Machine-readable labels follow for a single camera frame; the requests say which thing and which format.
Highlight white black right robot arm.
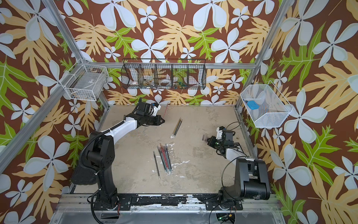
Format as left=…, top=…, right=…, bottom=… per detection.
left=207, top=127, right=271, bottom=209

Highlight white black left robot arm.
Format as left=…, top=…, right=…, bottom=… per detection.
left=71, top=100, right=165, bottom=210

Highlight bundle red green pencils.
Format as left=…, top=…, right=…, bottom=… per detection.
left=158, top=144, right=173, bottom=175

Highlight blue object in basket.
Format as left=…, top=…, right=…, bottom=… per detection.
left=246, top=100, right=260, bottom=110

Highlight black pencil lying apart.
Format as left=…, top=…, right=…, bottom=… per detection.
left=153, top=151, right=160, bottom=180

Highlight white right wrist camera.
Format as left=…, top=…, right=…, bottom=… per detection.
left=216, top=126, right=227, bottom=140

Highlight black wire basket back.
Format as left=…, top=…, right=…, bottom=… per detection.
left=120, top=58, right=207, bottom=90

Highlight white wire basket right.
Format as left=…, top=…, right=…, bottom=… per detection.
left=240, top=82, right=294, bottom=129

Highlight white wire basket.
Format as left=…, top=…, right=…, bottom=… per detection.
left=62, top=64, right=109, bottom=101
left=240, top=82, right=294, bottom=129

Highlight white wire basket left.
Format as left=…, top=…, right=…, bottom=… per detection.
left=62, top=64, right=109, bottom=101

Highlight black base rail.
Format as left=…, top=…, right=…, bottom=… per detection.
left=88, top=193, right=243, bottom=211

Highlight aluminium frame post back right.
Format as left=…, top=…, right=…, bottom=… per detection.
left=234, top=0, right=294, bottom=108

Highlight aluminium frame post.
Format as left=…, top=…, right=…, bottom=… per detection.
left=234, top=0, right=294, bottom=108
left=43, top=1, right=110, bottom=110

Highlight aluminium frame post back left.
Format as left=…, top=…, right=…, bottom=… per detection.
left=43, top=1, right=110, bottom=110

